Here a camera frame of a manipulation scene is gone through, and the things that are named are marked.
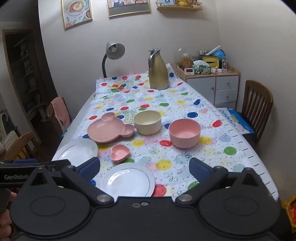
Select pink heart-shaped dish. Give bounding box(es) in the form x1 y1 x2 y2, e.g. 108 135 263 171
110 144 130 162

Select framed group picture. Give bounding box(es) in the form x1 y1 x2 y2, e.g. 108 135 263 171
106 0 151 17

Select pink mouse-shaped plate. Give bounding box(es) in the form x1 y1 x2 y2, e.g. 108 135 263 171
87 112 136 143

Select yellow box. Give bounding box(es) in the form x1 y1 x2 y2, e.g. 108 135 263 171
202 56 220 69

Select blue printed booklet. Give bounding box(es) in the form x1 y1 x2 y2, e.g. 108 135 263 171
218 108 255 135

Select white quilted cushion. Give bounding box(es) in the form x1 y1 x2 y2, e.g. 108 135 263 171
2 130 19 153

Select framed food picture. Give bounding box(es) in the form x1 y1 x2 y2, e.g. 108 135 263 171
61 0 93 29

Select blue globe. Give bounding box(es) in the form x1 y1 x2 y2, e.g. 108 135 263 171
214 49 226 63

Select pink cloth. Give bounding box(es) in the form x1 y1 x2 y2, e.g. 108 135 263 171
51 97 71 130

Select green tissue box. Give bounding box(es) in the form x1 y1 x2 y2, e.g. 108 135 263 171
192 60 211 75

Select white plate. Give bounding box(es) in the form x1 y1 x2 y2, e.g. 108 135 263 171
51 138 99 168
99 163 155 198

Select dark wooden bookshelf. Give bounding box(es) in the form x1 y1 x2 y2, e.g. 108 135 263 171
2 29 50 121

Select wooden wall shelf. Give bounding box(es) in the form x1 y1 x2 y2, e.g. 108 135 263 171
157 0 203 11

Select grey desk lamp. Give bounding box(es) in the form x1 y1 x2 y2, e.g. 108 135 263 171
101 42 125 78

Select balloon print tablecloth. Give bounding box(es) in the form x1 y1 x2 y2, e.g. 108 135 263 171
52 67 279 202

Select cream bowl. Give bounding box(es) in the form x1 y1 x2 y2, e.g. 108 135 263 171
134 110 162 135

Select white stick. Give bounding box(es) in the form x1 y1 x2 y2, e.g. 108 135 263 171
205 45 221 56

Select person's left hand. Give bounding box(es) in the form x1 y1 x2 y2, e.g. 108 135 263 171
0 192 17 234

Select orange bag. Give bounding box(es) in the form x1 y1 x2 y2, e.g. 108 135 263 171
282 196 296 232

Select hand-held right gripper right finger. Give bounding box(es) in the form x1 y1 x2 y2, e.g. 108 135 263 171
176 158 266 206

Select white cabinet with wooden top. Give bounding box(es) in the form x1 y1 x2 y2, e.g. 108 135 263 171
174 64 240 109

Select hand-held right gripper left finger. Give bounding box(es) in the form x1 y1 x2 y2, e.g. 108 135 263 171
24 157 114 207

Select pink bowl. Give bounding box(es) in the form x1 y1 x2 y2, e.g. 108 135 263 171
168 119 201 149

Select brown wooden chair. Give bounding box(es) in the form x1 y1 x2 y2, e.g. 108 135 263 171
236 80 274 149
5 132 37 161
46 97 73 137

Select gold thermos jug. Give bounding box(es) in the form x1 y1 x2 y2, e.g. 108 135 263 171
148 48 170 90

